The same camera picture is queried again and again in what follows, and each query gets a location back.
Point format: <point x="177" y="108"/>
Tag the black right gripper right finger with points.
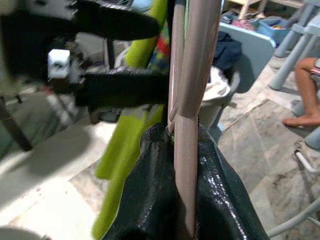
<point x="220" y="200"/>

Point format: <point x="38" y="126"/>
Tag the white low shelf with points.
<point x="243" y="11"/>

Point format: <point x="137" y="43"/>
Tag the blue toy bin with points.
<point x="272" y="32"/>

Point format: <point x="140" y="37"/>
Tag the multicolour printed cloth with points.
<point x="161" y="47"/>

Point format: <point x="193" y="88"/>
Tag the grey laundry bucket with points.
<point x="231" y="87"/>

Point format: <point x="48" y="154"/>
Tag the lime green shirt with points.
<point x="117" y="155"/>

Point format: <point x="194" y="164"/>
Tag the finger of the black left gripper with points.
<point x="120" y="23"/>
<point x="125" y="88"/>

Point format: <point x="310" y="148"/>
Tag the dark wooden chair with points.
<point x="15" y="125"/>

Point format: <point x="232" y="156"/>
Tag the grey-blue kids table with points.
<point x="292" y="57"/>

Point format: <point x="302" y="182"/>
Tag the child in striped shorts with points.
<point x="306" y="87"/>

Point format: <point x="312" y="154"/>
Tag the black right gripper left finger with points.
<point x="150" y="187"/>

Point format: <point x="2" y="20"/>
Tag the white cloth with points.
<point x="217" y="87"/>

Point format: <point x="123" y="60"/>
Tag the navy blue garment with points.
<point x="227" y="52"/>

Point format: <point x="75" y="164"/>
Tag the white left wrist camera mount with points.
<point x="58" y="62"/>

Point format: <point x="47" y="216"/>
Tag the pink bag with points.
<point x="243" y="25"/>

